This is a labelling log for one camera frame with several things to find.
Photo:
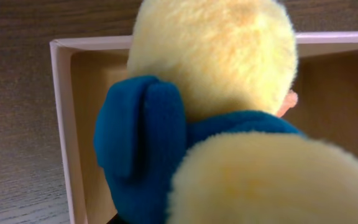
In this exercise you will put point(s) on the pink cardboard box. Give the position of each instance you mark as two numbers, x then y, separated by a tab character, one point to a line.
85	68

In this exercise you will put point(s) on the yellow plush duck blue scarf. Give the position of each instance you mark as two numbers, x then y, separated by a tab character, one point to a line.
195	133

